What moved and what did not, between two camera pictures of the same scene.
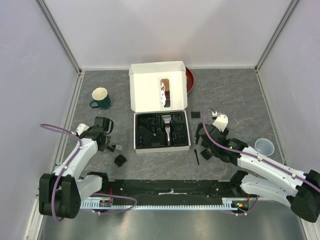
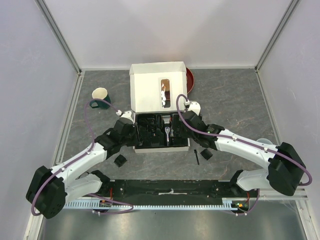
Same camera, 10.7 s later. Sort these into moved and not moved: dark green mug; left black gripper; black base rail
Moved: left black gripper
Not moved: black base rail; dark green mug
